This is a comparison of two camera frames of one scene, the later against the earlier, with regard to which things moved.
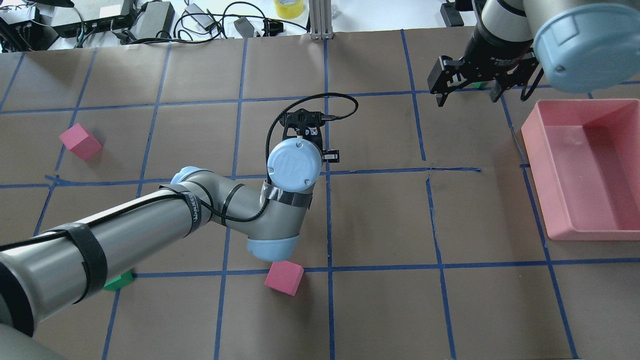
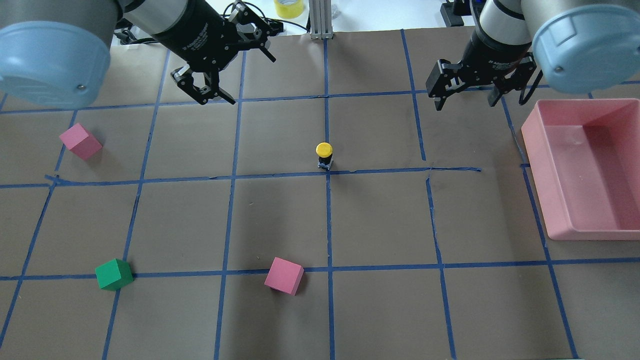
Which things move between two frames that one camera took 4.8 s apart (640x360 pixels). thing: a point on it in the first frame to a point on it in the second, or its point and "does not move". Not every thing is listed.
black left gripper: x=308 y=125 to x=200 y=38
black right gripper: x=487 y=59 does not move
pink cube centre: x=284 y=276 does not move
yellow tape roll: x=289 y=9 does not move
